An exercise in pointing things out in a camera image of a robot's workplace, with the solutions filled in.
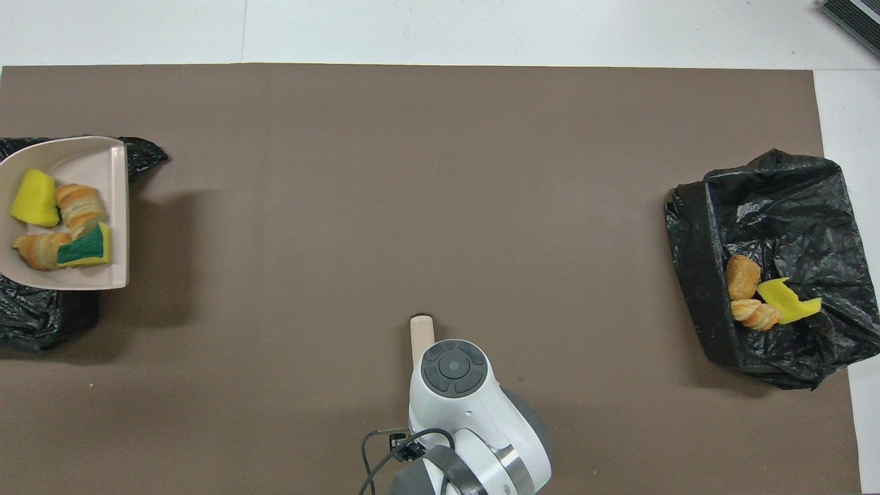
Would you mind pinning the pale jagged bread chunk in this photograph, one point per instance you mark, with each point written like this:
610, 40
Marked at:
38, 251

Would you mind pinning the dark ribbed object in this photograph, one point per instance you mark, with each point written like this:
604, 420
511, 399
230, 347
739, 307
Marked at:
859, 17

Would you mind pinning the curved yellow sponge piece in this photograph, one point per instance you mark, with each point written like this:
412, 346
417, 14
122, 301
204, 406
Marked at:
784, 299

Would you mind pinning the brown table mat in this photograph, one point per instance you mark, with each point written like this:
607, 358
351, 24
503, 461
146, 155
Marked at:
344, 172

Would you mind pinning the black bag over pink bin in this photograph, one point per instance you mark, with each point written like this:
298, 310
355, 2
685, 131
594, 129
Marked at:
41, 316

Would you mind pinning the green and yellow sponge piece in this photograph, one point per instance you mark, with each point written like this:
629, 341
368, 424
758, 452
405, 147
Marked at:
86, 249

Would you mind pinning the yellow sponge block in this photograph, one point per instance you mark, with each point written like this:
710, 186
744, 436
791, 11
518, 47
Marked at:
36, 199

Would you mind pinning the striped orange croissant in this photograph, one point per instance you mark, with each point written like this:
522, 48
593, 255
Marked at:
81, 205

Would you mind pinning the left black garbage bag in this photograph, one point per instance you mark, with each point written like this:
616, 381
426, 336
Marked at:
756, 206

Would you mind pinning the beige hand brush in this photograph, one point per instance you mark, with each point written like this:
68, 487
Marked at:
421, 337

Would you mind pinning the beige plastic dustpan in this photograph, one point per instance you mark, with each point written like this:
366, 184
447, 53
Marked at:
96, 165

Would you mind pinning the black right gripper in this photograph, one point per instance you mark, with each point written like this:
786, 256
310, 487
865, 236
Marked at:
407, 448

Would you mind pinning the pale oval bread piece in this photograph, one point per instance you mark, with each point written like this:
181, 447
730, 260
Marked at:
756, 316

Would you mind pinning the brown bread roll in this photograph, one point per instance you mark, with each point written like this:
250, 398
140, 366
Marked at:
742, 277

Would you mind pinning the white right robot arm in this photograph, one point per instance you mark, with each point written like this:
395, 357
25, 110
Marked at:
474, 405

